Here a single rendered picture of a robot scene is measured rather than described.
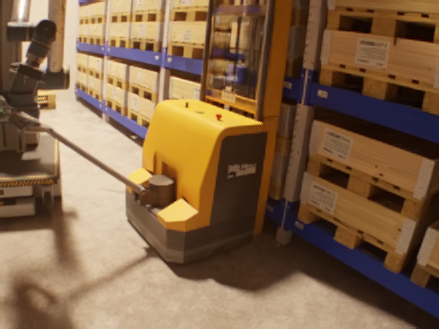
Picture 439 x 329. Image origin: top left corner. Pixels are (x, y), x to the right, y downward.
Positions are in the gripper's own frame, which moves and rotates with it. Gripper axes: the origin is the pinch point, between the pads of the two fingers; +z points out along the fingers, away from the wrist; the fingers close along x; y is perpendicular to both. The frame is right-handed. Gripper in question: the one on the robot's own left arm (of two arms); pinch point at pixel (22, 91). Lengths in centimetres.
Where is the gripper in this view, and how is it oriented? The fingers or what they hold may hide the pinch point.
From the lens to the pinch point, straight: 195.8
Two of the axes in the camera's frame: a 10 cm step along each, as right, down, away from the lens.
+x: -6.9, -2.5, -6.8
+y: -6.1, -3.1, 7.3
